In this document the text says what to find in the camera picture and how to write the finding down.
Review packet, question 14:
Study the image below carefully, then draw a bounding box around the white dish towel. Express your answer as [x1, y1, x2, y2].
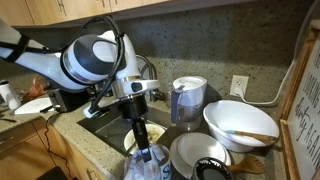
[123, 143, 168, 180]

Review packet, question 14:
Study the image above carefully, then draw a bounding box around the wooden base cabinet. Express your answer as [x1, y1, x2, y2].
[0, 116, 111, 180]

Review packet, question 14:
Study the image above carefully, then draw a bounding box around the white wall outlet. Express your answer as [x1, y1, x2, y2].
[229, 74, 250, 98]

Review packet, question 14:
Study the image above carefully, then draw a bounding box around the white water filter pitcher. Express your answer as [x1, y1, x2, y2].
[170, 75, 208, 132]

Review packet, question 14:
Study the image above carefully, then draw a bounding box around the clean white plate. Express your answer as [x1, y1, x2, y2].
[169, 132, 232, 180]

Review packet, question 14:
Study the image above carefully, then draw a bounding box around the large white bowl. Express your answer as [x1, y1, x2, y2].
[203, 99, 280, 154]

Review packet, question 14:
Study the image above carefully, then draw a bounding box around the black handled knife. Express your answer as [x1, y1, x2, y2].
[39, 105, 63, 114]

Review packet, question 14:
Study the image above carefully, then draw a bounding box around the wood framed text sign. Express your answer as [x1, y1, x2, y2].
[279, 19, 320, 180]

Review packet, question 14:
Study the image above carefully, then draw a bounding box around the white cutting board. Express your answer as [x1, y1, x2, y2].
[13, 97, 54, 116]

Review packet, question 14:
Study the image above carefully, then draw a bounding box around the wooden spatula teal handle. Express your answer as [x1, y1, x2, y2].
[225, 129, 279, 144]

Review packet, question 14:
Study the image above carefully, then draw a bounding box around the wooden slotted spoon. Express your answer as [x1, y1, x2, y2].
[228, 155, 267, 176]

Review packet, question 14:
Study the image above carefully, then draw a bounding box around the dirty white plate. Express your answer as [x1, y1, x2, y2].
[123, 123, 167, 156]

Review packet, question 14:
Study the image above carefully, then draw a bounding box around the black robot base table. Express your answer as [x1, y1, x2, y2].
[34, 166, 69, 180]

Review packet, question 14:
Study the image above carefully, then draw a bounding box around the steel kitchen sink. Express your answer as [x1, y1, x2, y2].
[77, 99, 174, 164]

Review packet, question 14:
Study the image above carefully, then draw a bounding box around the thin black appliance cord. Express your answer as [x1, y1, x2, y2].
[43, 113, 78, 180]

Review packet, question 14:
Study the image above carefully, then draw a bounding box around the white power cord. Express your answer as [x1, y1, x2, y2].
[234, 59, 298, 108]

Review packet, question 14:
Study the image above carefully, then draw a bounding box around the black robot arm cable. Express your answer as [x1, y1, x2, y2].
[19, 14, 126, 114]

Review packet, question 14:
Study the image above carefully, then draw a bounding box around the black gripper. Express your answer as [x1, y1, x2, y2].
[117, 95, 153, 164]

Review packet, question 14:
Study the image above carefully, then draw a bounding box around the white electric kettle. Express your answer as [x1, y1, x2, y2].
[0, 79, 22, 111]

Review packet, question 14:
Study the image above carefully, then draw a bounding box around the black toaster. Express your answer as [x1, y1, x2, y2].
[48, 87, 91, 113]

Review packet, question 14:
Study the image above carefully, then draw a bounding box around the orange plastic bag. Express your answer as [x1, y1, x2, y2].
[21, 74, 48, 103]

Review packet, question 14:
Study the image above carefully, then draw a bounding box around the steel kitchen faucet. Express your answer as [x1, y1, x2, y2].
[136, 54, 167, 103]

